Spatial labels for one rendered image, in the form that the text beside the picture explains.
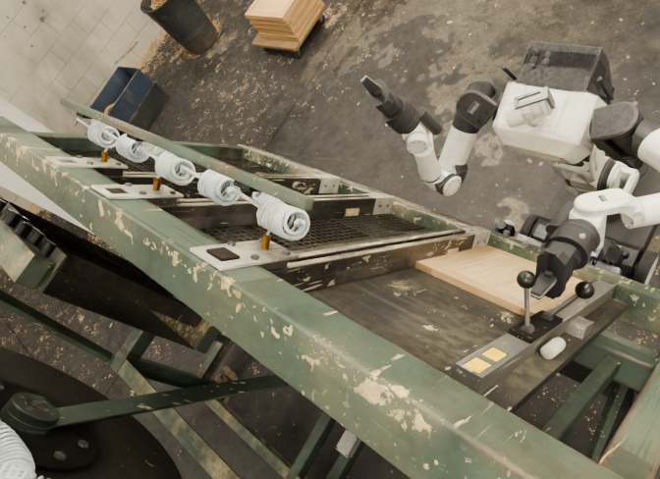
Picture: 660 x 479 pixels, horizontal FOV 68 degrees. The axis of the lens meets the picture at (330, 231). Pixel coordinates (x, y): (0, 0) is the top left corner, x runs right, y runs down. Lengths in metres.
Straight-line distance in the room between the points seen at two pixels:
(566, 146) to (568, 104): 0.11
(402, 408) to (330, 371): 0.12
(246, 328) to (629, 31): 3.14
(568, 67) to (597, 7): 2.24
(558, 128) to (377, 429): 1.06
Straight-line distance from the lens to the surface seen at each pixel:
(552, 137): 1.51
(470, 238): 1.70
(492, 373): 0.91
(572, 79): 1.54
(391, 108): 1.42
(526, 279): 1.06
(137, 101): 5.31
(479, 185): 3.05
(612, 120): 1.47
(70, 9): 6.15
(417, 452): 0.65
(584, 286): 1.16
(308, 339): 0.72
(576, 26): 3.70
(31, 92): 6.05
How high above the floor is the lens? 2.54
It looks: 51 degrees down
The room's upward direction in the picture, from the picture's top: 47 degrees counter-clockwise
